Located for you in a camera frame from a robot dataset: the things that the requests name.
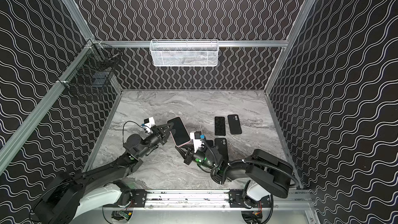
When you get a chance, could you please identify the black smartphone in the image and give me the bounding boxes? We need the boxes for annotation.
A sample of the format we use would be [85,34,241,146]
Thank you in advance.
[167,117,191,147]

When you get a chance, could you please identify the black phone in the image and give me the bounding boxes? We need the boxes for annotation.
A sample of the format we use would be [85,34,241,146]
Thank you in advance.
[215,117,226,136]

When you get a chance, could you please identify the black phone case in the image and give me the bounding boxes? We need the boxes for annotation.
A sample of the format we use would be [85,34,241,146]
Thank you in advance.
[228,114,242,135]

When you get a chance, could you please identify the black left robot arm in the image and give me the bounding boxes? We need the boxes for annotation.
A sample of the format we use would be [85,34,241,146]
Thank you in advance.
[29,123,174,224]

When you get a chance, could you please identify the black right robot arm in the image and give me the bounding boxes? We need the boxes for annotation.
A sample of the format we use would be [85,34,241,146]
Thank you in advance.
[175,145,299,198]

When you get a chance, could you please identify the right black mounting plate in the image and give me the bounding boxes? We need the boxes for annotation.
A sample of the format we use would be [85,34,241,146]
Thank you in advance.
[228,189,271,209]

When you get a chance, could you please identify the black mounting plate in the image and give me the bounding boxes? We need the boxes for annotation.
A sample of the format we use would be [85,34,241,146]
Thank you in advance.
[117,189,147,208]
[228,189,271,209]

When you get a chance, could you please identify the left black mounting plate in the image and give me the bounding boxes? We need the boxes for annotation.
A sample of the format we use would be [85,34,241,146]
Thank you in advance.
[117,189,147,208]

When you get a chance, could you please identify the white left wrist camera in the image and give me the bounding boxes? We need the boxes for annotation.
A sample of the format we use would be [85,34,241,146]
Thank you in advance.
[142,117,155,134]

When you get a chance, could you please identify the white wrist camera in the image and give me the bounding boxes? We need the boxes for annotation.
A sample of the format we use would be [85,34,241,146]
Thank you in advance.
[142,117,155,134]
[190,131,205,153]

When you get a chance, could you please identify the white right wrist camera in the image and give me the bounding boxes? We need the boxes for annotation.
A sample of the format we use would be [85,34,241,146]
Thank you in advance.
[190,131,205,153]

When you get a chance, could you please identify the black corrugated cable conduit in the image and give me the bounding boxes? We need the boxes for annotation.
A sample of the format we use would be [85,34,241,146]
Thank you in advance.
[229,158,299,189]

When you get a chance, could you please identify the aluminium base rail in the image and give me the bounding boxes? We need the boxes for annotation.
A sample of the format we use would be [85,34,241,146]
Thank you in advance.
[62,188,315,211]

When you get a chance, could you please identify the white wire mesh basket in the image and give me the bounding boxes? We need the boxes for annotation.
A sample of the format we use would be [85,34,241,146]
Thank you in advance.
[149,39,220,67]

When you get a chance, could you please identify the black wire basket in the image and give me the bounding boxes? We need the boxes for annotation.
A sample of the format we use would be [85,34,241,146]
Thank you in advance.
[61,43,122,101]

